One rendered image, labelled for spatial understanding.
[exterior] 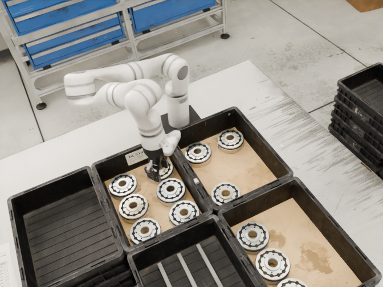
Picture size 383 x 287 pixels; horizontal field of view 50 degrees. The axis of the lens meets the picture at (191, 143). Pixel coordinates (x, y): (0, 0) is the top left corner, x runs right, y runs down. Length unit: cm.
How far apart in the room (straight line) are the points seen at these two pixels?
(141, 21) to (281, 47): 118
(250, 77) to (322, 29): 178
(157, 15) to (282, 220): 227
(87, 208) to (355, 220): 96
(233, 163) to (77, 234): 61
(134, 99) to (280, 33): 279
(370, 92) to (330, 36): 139
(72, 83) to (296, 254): 87
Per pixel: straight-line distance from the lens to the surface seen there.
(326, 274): 132
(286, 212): 141
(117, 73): 139
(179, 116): 171
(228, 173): 150
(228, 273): 130
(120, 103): 114
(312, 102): 304
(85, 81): 131
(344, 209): 161
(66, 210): 154
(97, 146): 189
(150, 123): 111
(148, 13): 327
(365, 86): 245
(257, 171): 151
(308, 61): 342
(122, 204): 145
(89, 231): 146
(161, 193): 144
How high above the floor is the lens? 201
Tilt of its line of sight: 47 degrees down
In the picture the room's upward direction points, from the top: 9 degrees counter-clockwise
